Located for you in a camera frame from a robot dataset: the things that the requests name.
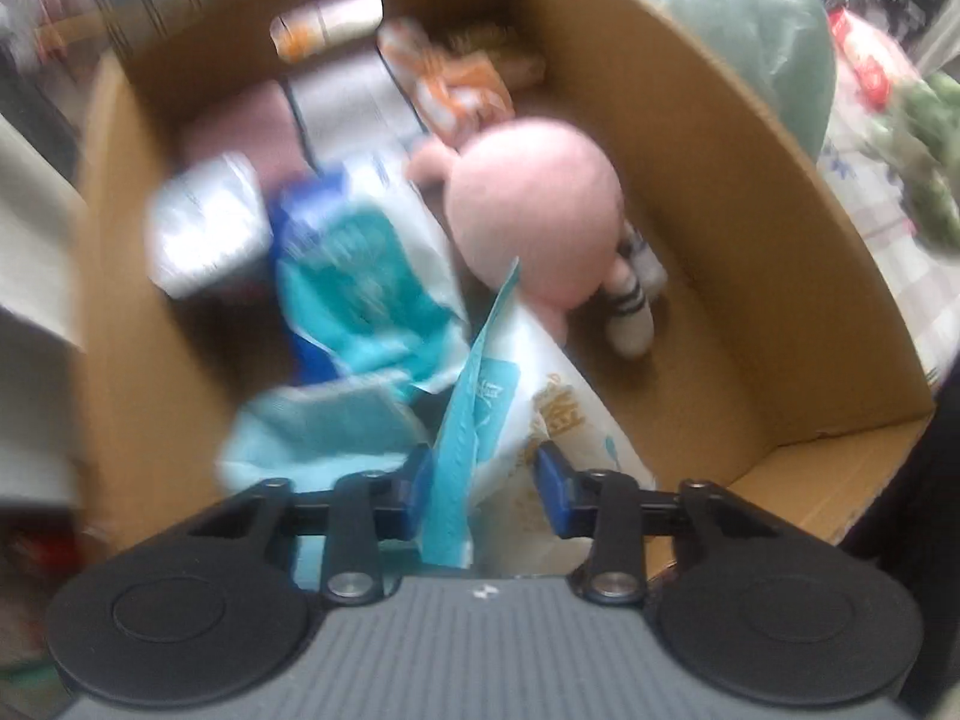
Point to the white green plastic bag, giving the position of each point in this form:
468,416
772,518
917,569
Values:
750,37

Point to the white blue tissue pack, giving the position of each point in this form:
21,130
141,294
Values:
202,225

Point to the white yogurt cup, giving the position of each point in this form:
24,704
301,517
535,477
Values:
330,19

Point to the white teal-edged packet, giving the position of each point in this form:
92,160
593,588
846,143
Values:
525,405

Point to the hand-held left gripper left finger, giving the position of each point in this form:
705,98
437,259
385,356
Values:
416,491

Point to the green leafy object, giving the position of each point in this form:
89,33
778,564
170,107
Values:
930,150

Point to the pink plush toy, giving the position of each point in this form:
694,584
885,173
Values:
532,202

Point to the patterned cloth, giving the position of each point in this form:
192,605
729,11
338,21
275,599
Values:
450,90

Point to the cardboard box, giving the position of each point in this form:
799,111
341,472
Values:
750,240

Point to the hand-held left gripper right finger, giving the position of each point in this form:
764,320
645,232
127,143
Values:
551,491

